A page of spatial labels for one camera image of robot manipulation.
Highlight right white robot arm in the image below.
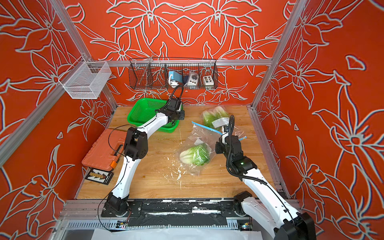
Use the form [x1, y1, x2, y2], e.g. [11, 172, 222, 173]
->
[215, 136, 317, 240]

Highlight black wire wall basket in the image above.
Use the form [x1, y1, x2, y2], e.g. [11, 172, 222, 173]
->
[129, 57, 219, 90]

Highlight green chinese cabbage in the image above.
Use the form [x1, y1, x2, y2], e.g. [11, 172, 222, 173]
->
[179, 143, 211, 166]

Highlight white round-dial device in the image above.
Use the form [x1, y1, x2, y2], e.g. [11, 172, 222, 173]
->
[186, 72, 200, 87]

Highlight green perforated plastic basket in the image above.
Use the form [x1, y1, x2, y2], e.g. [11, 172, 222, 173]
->
[127, 98, 180, 133]

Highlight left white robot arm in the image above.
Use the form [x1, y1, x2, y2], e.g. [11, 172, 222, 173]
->
[105, 98, 185, 216]

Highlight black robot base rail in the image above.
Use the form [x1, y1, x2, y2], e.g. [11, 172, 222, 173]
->
[101, 198, 253, 230]

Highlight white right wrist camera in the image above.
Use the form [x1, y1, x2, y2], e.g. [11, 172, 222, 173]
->
[220, 132, 230, 145]

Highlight white button box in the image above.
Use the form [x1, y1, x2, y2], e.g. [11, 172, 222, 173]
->
[203, 76, 215, 87]

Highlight clear zip-top bag blue seal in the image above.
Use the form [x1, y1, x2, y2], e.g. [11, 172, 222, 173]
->
[176, 122, 247, 176]

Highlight orange plastic tool case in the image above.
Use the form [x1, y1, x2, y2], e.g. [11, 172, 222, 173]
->
[82, 129, 126, 172]

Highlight blue box with white cable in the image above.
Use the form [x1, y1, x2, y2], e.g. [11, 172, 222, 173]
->
[168, 71, 184, 88]

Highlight white mesh wall basket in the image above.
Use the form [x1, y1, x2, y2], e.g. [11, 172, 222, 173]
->
[60, 62, 112, 100]

